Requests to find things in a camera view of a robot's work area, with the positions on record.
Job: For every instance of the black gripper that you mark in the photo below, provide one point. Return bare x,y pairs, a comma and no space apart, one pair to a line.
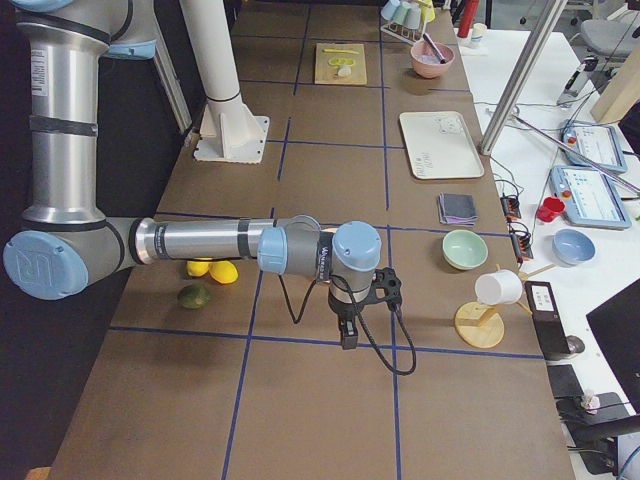
343,313

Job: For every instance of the yellow lemon left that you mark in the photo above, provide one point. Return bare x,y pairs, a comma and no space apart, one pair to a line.
196,268

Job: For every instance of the wooden mug stand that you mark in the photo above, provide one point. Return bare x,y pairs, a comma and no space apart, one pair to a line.
481,325

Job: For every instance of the aluminium frame post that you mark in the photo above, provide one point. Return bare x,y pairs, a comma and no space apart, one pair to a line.
531,51

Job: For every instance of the far teach pendant tablet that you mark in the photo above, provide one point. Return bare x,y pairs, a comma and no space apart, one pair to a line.
599,143

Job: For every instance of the orange black connector strip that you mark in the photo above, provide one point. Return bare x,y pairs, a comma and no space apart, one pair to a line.
520,235

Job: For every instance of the yellow plastic knife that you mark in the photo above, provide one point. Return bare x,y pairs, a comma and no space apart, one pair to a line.
343,51

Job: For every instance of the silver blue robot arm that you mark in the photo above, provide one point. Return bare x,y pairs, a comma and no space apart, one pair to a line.
67,243

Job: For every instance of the long metal reacher stick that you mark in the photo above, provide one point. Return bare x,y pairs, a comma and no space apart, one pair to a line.
611,175

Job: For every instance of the red cup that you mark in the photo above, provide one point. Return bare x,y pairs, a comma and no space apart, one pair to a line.
550,209

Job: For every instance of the blue bowl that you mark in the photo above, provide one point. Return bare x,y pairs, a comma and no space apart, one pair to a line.
572,247

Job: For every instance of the steel black handled scoop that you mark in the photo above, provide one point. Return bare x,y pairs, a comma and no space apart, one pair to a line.
437,52

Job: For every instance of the lemon slices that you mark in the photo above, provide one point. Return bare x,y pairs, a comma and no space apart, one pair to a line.
341,61

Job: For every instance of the black device with label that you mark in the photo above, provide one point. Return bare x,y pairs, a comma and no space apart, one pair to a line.
546,319

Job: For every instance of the paper cup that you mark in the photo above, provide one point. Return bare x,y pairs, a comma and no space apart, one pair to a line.
477,35

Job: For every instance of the pink bowl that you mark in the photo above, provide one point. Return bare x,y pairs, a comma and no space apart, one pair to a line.
425,61

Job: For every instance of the white mug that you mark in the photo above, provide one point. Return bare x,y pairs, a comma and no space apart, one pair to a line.
501,287

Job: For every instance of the white bear tray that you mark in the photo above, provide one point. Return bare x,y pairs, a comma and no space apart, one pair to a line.
440,146

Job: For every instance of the white steamed bun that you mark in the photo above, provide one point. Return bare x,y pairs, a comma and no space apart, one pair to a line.
344,71

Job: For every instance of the mint green bowl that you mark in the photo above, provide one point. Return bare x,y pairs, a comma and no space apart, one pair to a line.
464,250

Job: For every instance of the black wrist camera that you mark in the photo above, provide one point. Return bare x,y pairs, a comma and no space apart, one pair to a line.
386,287

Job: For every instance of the teach pendant tablet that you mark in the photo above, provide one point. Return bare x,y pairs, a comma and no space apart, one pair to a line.
599,143
591,200

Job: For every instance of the yellow lemon right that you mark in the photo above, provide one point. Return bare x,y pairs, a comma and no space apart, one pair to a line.
223,272

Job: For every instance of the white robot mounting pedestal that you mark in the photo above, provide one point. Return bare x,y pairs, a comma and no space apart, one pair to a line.
229,132

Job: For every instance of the cup rack with pastel cups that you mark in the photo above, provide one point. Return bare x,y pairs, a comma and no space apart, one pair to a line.
406,20

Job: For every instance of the wooden cutting board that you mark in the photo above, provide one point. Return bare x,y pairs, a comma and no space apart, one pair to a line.
324,74

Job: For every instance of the near teach pendant tablet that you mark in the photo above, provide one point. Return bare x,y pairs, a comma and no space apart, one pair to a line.
591,200

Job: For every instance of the green lime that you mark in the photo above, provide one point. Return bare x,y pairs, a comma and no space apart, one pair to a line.
194,296

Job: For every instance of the yellow lemon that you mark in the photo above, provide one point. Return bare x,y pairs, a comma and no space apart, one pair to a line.
196,268
223,272

